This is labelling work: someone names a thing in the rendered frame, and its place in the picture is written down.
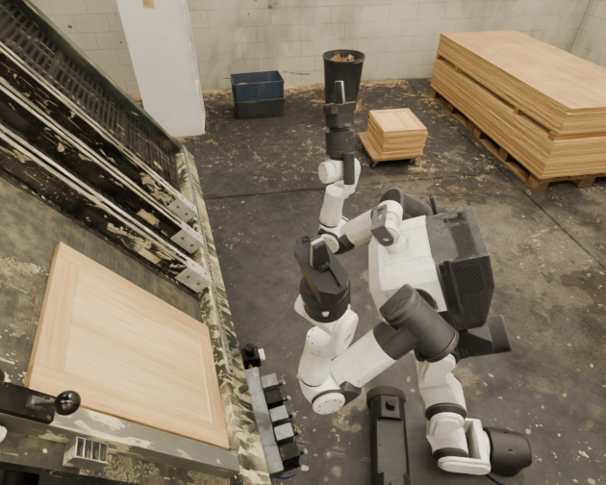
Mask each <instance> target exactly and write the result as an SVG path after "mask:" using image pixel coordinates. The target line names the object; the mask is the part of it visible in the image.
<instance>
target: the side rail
mask: <svg viewBox="0 0 606 485"><path fill-rule="evenodd" d="M8 1H9V2H10V3H12V4H13V5H14V6H15V7H16V8H17V9H18V10H19V11H20V12H21V13H22V14H24V15H25V16H26V17H27V18H28V19H29V20H30V21H31V22H32V23H33V24H34V25H35V26H37V27H38V28H39V29H40V30H41V31H42V32H43V33H44V34H45V35H46V36H47V37H49V38H50V39H51V40H52V41H53V42H54V43H55V44H56V45H57V46H58V47H59V48H61V49H62V50H63V51H64V53H65V54H66V55H67V56H68V57H69V58H70V59H71V60H73V61H74V62H75V63H76V64H77V65H78V66H80V67H81V68H82V69H83V70H84V71H85V72H86V73H87V74H88V75H89V76H90V77H91V78H92V79H93V80H94V81H95V82H96V83H98V84H99V85H100V86H101V87H102V88H103V89H104V90H105V91H106V92H107V94H108V93H109V94H110V95H111V96H112V97H113V98H114V99H115V100H116V101H117V102H118V103H119V104H120V105H122V106H123V107H124V108H125V109H126V110H127V111H128V112H129V113H130V114H131V115H132V117H133V116H134V117H135V118H136V119H137V120H138V121H139V122H140V123H141V124H142V125H143V126H144V127H145V128H147V129H148V130H149V131H150V132H151V133H152V134H153V135H154V136H155V137H156V138H157V139H158V140H160V141H161V142H162V143H163V144H164V145H165V146H166V147H167V148H168V149H169V150H171V151H172V152H173V153H174V154H175V153H176V152H178V151H179V150H181V146H180V143H179V142H178V141H177V140H176V139H174V138H173V137H172V136H171V135H170V134H169V133H168V132H167V131H166V130H165V128H164V127H162V126H161V125H160V124H159V123H158V122H157V121H156V120H155V119H154V118H153V117H152V116H151V115H150V114H149V113H148V112H147V111H145V110H144V109H143V107H142V106H140V105H139V104H138V103H137V102H136V101H135V100H134V99H133V98H132V97H131V96H130V95H129V94H128V93H127V92H126V91H125V90H124V89H123V88H122V87H121V86H120V85H119V84H117V83H116V82H115V81H114V80H113V79H112V78H111V77H110V76H109V75H108V74H107V73H106V72H105V71H104V70H103V69H102V68H101V67H100V66H99V65H98V64H97V63H95V62H94V61H93V60H92V59H91V58H90V57H89V56H88V55H87V54H86V53H85V52H84V51H83V50H82V49H81V48H80V47H79V46H78V45H77V44H76V43H75V42H74V41H72V40H71V39H70V38H69V37H68V36H67V35H66V34H65V33H64V32H63V31H62V30H61V29H60V28H59V27H58V26H57V25H56V24H55V23H54V22H53V21H52V20H50V19H49V18H48V17H47V16H46V15H45V14H44V13H43V12H42V11H41V10H40V9H39V8H38V7H37V6H36V5H35V4H34V3H33V2H32V1H31V0H8ZM82 69H81V71H83V70H82ZM81 71H80V72H81ZM80 72H79V73H80ZM81 73H82V72H81ZM81 73H80V74H81ZM80 74H79V75H80ZM81 75H82V74H81ZM81 75H80V76H81ZM81 77H82V76H81ZM95 82H94V83H95ZM96 83H95V84H96ZM95 84H94V85H95ZM107 96H108V95H107ZM108 97H109V96H108ZM108 97H107V98H108ZM109 98H110V97H109ZM109 98H108V99H109ZM117 102H116V103H117ZM120 105H119V106H120ZM120 107H121V106H120ZM120 107H119V108H120ZM121 108H122V107H121ZM121 108H120V109H121ZM120 109H119V110H120ZM132 119H133V118H132ZM132 119H131V120H132ZM132 121H133V120H132ZM132 121H131V122H132ZM133 122H134V121H133ZM133 122H132V123H133ZM133 124H134V123H133ZM143 126H142V127H143ZM144 127H143V128H144ZM143 128H142V129H143ZM145 128H144V129H145ZM144 129H143V130H144ZM143 130H142V131H143ZM144 131H145V130H144ZM144 131H143V132H144ZM144 133H145V132H144ZM144 133H143V134H144ZM144 135H145V134H144ZM155 137H154V138H155ZM154 141H155V139H154ZM154 143H155V142H154ZM158 143H159V142H158ZM155 144H156V143H155ZM156 145H157V144H156ZM158 145H159V144H158ZM169 150H168V151H169ZM168 151H167V152H168ZM168 153H169V152H168Z"/></svg>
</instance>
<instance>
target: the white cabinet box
mask: <svg viewBox="0 0 606 485"><path fill-rule="evenodd" d="M116 3H117V6H118V10H119V14H120V17H121V21H122V25H123V29H124V33H125V37H126V40H127V44H128V47H129V51H130V55H131V59H132V63H133V67H134V70H135V73H136V77H137V81H138V85H139V92H140V96H141V99H142V103H143V107H144V110H145V111H147V112H148V113H149V114H150V115H151V116H152V117H153V118H154V119H155V120H156V121H157V122H158V123H159V124H160V125H161V126H162V127H164V128H165V130H166V131H167V132H168V133H169V134H170V135H171V136H172V137H183V136H197V135H202V134H204V130H205V108H204V102H203V96H202V90H201V85H200V78H199V72H198V66H197V60H196V55H195V48H194V42H193V36H192V30H191V24H190V18H189V7H188V1H187V0H116Z"/></svg>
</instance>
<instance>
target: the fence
mask: <svg viewBox="0 0 606 485"><path fill-rule="evenodd" d="M0 425H1V426H5V428H6V429H7V431H11V432H15V433H20V434H24V435H29V436H33V437H38V438H42V439H46V440H51V441H55V442H60V443H65V444H66V443H67V442H69V441H70V440H72V439H73V438H75V437H76V436H78V437H82V438H86V439H90V440H94V441H98V442H102V443H106V444H108V453H112V454H117V455H121V456H126V457H130V458H135V459H139V460H143V461H148V462H152V463H157V464H162V465H166V466H170V467H174V468H179V469H184V470H188V471H193V472H201V473H205V474H209V475H214V476H218V477H223V478H228V479H230V478H231V477H233V476H234V475H236V474H237V473H239V472H240V464H239V459H238V454H237V453H236V452H233V451H230V450H226V449H223V448H219V447H214V446H210V445H207V444H203V443H200V442H196V441H194V440H190V439H187V438H184V437H180V436H177V435H173V434H170V433H166V432H163V431H160V430H157V429H154V428H150V427H147V426H143V425H140V424H136V423H133V422H129V421H125V420H121V419H118V418H114V417H111V416H107V415H104V414H100V413H97V412H94V411H90V410H88V409H84V408H81V407H79V409H78V410H77V411H76V412H75V413H73V414H71V415H69V416H61V415H59V414H57V413H56V411H55V415H54V420H53V421H52V422H51V423H50V424H46V423H42V422H38V421H31V420H27V419H23V418H19V417H15V416H11V415H7V414H3V413H0Z"/></svg>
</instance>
